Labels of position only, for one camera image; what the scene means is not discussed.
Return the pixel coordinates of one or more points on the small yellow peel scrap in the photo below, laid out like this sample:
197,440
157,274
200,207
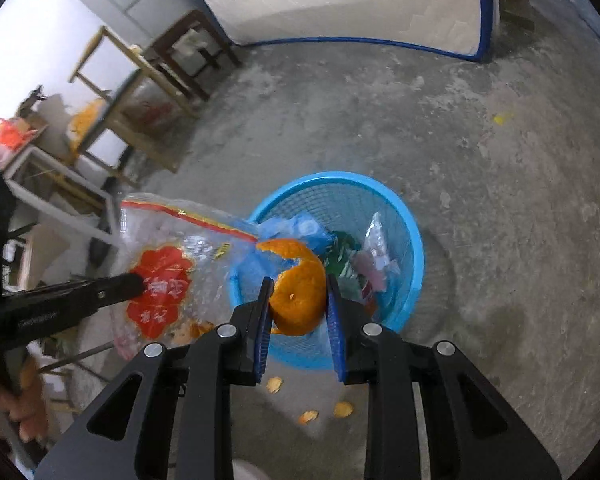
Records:
503,119

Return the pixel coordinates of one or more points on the large clear plastic sack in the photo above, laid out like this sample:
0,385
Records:
150,105

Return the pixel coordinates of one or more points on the dark wooden stool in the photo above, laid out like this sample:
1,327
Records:
215,35

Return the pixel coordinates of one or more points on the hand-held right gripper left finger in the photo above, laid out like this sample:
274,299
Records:
262,330

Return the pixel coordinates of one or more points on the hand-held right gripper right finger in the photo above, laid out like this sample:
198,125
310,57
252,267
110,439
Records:
336,330

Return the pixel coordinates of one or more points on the clear red-printed plastic bag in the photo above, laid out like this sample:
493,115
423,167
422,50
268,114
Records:
160,240

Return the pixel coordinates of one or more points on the white cloth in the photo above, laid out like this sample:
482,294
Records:
190,42

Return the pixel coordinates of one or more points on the yellow plastic bag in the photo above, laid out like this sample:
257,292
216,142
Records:
87,120

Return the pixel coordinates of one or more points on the blue mesh waste bin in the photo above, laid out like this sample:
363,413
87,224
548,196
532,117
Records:
402,260

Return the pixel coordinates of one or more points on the long grey table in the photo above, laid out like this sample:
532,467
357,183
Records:
55,172

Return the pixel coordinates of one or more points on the small clear pink packet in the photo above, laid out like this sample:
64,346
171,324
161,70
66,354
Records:
377,245

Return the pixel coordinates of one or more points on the red plastic bags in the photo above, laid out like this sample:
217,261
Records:
12,135

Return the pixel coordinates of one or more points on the orange tangerine peel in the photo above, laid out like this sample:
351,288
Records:
300,305

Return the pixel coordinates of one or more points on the small orange peel piece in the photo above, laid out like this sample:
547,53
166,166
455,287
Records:
274,385
309,417
343,409

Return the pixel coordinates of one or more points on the light wooden armchair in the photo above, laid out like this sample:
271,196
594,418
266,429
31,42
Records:
145,147

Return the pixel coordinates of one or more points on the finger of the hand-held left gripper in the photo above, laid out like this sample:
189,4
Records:
80,291

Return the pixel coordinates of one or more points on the person's left hand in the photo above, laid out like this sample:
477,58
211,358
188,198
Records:
30,410

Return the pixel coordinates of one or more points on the blue snack packet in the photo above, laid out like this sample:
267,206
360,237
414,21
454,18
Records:
300,227

